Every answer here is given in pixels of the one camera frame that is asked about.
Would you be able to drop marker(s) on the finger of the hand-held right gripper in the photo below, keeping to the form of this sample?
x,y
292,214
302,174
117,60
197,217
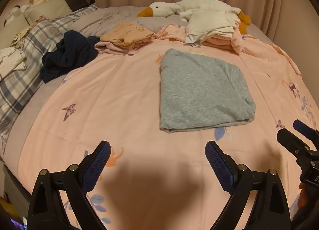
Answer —
x,y
305,129
290,141

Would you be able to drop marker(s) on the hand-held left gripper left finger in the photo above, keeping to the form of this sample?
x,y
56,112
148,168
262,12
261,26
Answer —
x,y
96,167

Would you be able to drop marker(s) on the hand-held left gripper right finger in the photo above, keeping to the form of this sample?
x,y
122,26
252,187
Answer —
x,y
219,167

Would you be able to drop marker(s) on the grey printed sweatshirt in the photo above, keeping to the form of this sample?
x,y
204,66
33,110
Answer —
x,y
199,95

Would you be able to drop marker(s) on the pink printed duvet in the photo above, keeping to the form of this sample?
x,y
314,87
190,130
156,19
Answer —
x,y
112,95

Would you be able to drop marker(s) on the colourful box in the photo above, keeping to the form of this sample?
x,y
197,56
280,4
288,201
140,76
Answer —
x,y
10,217

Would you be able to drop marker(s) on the navy crumpled garment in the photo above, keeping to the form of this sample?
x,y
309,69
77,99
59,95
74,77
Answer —
x,y
67,55

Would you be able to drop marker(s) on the mauve folded garment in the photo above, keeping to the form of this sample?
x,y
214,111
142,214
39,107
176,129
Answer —
x,y
107,47

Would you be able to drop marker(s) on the pink rumpled blanket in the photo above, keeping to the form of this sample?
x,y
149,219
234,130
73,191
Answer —
x,y
219,42

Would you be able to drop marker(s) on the white printed garment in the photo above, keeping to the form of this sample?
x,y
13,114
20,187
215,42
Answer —
x,y
10,60

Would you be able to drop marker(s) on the peach printed folded garment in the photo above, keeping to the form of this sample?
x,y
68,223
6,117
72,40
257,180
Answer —
x,y
124,33

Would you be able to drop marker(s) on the white folded garment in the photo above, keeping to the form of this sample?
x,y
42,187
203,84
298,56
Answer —
x,y
211,22

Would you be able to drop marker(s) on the pink crumpled garment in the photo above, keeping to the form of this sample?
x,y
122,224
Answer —
x,y
172,32

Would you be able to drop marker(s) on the cartoon printed pillow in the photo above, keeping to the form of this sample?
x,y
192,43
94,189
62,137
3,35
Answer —
x,y
21,37

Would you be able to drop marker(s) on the dark brown cloth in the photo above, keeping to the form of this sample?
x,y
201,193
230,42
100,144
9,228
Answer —
x,y
74,1

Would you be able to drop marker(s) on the white goose plush toy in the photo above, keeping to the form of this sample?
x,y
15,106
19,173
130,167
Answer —
x,y
159,8

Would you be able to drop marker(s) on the grey bed frame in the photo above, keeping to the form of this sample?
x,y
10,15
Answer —
x,y
15,185

